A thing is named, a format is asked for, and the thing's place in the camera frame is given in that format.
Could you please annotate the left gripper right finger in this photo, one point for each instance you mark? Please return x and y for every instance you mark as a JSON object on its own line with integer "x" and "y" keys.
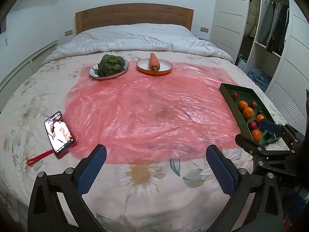
{"x": 265, "y": 212}

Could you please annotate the orange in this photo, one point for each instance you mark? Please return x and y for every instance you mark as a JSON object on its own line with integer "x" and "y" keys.
{"x": 256, "y": 135}
{"x": 242, "y": 105}
{"x": 248, "y": 113}
{"x": 259, "y": 117}

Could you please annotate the white drawer cabinet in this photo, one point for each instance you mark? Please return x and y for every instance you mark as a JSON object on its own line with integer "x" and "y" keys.
{"x": 229, "y": 22}

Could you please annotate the pink plastic sheet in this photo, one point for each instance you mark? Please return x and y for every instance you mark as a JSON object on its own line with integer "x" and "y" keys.
{"x": 140, "y": 117}

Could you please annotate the white plastic bag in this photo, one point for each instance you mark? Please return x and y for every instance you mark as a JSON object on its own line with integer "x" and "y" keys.
{"x": 241, "y": 62}

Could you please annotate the orange rimmed plate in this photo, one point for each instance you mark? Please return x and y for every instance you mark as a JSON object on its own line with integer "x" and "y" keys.
{"x": 165, "y": 67}

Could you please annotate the white duvet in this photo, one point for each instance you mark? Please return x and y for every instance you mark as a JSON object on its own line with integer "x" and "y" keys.
{"x": 142, "y": 37}

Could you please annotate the carrot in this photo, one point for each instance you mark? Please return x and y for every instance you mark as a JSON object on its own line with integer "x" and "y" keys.
{"x": 154, "y": 64}

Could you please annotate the green leafy vegetable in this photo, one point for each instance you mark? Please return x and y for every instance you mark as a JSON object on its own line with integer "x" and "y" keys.
{"x": 110, "y": 65}

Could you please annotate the wooden headboard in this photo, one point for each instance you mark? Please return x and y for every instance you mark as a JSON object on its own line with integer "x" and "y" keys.
{"x": 133, "y": 13}

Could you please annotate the white slatted door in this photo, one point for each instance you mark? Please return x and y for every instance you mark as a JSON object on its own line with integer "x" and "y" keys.
{"x": 287, "y": 107}

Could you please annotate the green rectangular tray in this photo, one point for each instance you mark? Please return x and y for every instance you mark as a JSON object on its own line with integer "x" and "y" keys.
{"x": 248, "y": 95}

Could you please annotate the white wardrobe shelving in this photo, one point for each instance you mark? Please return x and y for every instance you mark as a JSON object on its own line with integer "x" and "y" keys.
{"x": 290, "y": 69}

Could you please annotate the hanging dark clothes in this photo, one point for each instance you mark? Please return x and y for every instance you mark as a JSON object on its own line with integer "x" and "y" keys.
{"x": 274, "y": 26}

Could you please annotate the smartphone red case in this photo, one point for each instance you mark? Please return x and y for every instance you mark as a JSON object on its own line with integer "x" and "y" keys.
{"x": 60, "y": 137}

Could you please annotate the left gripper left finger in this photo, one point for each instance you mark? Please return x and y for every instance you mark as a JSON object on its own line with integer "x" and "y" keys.
{"x": 56, "y": 202}

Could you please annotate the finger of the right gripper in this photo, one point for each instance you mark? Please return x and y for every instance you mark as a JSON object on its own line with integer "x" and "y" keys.
{"x": 292, "y": 137}
{"x": 265, "y": 161}

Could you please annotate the floral bed cover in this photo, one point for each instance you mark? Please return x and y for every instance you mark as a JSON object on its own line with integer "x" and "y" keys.
{"x": 160, "y": 195}

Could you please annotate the white plate blue rim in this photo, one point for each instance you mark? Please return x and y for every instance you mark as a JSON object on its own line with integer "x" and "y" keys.
{"x": 93, "y": 75}

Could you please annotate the blue towel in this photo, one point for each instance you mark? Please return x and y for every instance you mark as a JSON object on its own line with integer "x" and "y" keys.
{"x": 260, "y": 78}

